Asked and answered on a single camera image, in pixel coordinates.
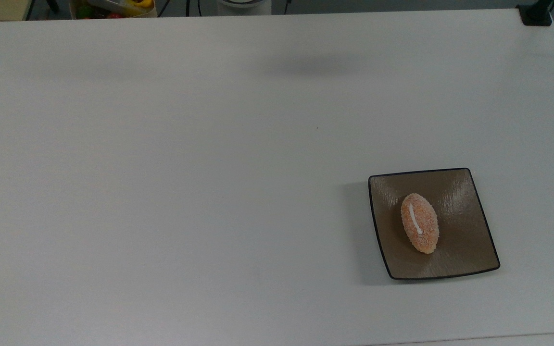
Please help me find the orange sugared bread roll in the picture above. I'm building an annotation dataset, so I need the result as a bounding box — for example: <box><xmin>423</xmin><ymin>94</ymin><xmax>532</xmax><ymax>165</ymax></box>
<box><xmin>400</xmin><ymin>193</ymin><xmax>440</xmax><ymax>255</ymax></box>

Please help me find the square brown ceramic plate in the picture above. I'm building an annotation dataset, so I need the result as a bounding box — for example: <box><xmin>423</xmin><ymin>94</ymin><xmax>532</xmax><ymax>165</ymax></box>
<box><xmin>368</xmin><ymin>168</ymin><xmax>501</xmax><ymax>281</ymax></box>

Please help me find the beige basket of toy food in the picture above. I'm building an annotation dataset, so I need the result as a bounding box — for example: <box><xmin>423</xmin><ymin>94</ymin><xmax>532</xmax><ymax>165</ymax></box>
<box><xmin>69</xmin><ymin>0</ymin><xmax>157</xmax><ymax>20</ymax></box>

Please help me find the silver metal scoop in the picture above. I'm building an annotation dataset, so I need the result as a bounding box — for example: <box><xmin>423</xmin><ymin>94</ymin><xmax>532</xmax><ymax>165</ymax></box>
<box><xmin>87</xmin><ymin>0</ymin><xmax>139</xmax><ymax>15</ymax></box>

